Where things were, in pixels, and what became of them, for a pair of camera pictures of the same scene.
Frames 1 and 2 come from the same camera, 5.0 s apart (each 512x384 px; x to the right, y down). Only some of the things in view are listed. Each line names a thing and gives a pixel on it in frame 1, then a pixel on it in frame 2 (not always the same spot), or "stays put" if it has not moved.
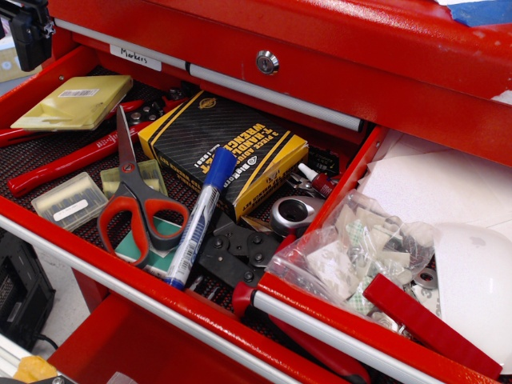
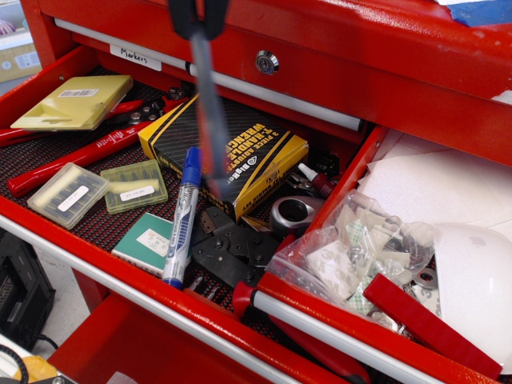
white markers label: (136, 58) stays put
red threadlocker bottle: (320, 182) stays put
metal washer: (426, 283) stays put
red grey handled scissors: (138, 222) → (215, 165)
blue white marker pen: (222, 162) → (179, 233)
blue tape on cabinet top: (482, 13) stays put
